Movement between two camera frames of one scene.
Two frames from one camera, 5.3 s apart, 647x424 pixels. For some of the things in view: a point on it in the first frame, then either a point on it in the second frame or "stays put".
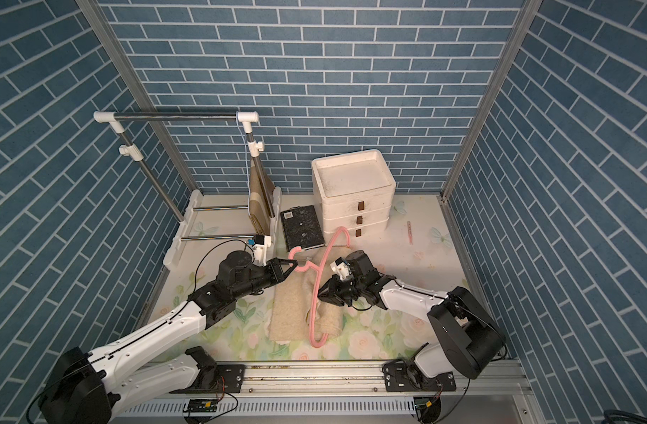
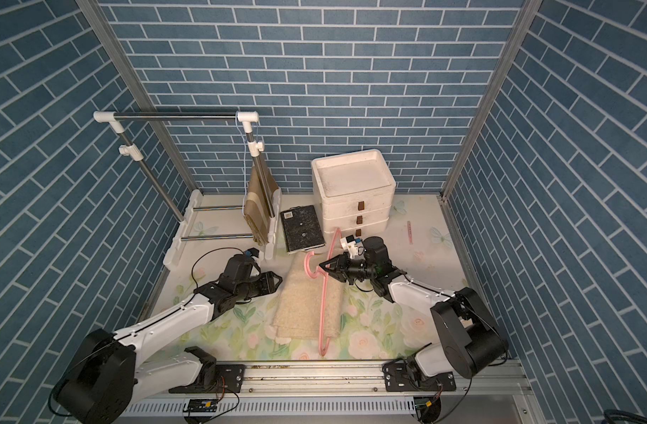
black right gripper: [333, 294] to [342, 273]
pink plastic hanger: [318, 269] to [325, 276]
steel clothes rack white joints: [248, 118] stays put
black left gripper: [275, 270] to [269, 285]
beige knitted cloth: [291, 315] stays put
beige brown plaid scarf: [261, 199] stays put
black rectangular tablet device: [300, 228] stays put
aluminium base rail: [347, 393] stays put
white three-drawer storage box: [354, 191] stays put
